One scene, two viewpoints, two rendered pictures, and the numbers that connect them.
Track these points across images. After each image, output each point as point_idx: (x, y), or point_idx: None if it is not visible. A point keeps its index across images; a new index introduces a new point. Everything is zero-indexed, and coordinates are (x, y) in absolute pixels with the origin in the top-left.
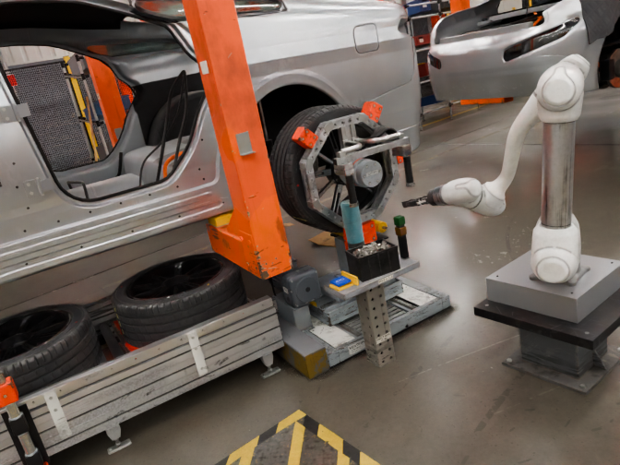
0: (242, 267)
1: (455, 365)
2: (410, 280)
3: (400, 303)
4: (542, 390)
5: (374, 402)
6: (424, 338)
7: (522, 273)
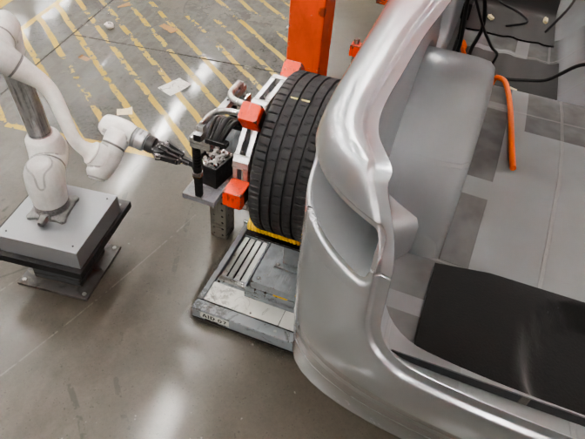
0: None
1: (158, 239)
2: (252, 326)
3: (238, 281)
4: None
5: None
6: (198, 264)
7: (85, 205)
